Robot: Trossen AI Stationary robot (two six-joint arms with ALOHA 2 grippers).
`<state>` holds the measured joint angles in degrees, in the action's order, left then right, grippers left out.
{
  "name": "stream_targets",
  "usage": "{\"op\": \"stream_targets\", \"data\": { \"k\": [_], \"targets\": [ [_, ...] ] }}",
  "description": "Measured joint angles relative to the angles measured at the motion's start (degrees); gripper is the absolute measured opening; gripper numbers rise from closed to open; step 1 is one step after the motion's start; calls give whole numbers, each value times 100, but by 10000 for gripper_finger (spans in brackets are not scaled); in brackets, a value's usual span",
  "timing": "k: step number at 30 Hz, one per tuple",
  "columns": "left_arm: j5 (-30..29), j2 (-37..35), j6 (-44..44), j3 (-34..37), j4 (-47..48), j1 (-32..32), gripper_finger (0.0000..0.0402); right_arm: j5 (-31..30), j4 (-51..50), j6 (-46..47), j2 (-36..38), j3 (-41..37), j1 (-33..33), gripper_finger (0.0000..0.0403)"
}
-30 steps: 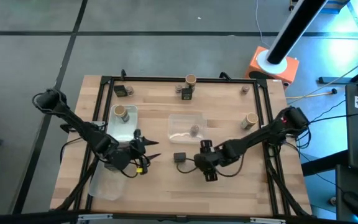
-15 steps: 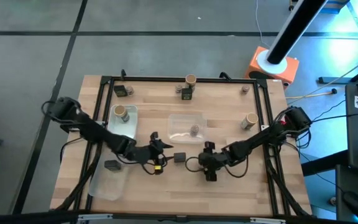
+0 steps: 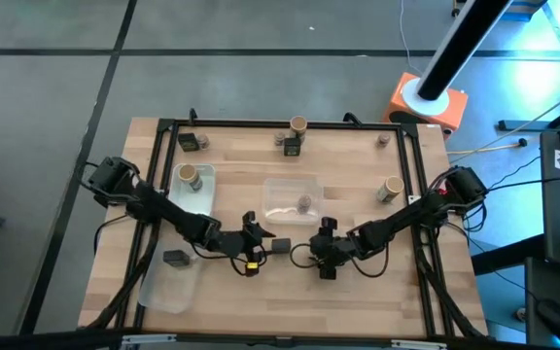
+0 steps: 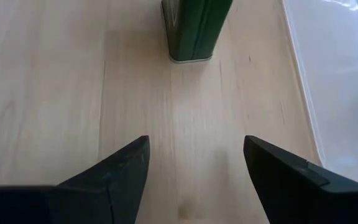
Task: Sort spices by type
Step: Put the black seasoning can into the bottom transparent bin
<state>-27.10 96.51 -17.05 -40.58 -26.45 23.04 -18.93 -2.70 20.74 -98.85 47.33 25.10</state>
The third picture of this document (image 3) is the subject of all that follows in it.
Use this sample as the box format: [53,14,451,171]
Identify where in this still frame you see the dark green spice tin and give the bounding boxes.
[283,137,303,158]
[177,132,200,153]
[162,249,193,268]
[269,236,293,256]

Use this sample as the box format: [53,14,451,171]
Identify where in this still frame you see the thin white cable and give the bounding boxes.
[399,0,425,77]

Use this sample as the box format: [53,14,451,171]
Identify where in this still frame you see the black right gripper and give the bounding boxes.
[308,216,359,281]

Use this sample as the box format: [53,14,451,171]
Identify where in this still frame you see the translucent plastic bin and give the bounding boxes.
[136,237,201,315]
[167,162,217,218]
[261,177,325,227]

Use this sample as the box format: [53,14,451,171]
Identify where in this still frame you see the black metal table frame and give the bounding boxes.
[113,118,458,337]

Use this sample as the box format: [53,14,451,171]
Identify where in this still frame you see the black stand foot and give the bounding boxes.
[497,119,560,132]

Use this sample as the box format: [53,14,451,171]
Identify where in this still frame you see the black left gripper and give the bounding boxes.
[219,209,277,279]

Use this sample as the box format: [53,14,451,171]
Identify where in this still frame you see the black beam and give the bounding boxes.
[0,328,548,350]

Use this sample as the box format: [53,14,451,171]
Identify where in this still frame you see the white round disc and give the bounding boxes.
[401,77,451,117]

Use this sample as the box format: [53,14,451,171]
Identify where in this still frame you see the beige cable with black plug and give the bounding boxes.
[447,138,529,157]

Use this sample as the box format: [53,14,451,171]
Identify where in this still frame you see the black cable bundle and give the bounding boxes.
[413,232,490,340]
[85,221,162,332]

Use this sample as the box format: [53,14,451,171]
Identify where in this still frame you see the black stand pole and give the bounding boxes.
[415,0,514,102]

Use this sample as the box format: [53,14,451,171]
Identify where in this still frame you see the aluminium bar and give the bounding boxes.
[390,338,449,350]
[122,332,178,347]

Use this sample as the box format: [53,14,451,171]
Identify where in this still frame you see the orange box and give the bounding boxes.
[381,71,470,140]

